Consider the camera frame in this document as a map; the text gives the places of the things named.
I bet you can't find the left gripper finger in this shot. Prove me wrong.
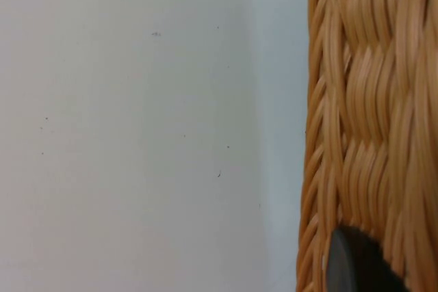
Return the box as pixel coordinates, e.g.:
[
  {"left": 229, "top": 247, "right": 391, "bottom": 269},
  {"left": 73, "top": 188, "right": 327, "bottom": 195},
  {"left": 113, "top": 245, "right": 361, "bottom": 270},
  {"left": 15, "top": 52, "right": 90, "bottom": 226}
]
[{"left": 324, "top": 225, "right": 409, "bottom": 292}]

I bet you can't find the pale wicker basket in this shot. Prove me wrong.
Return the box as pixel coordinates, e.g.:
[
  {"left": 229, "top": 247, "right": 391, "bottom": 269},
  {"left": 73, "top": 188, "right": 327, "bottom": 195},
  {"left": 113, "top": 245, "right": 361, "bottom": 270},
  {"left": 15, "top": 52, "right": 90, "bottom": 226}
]
[{"left": 296, "top": 0, "right": 438, "bottom": 292}]

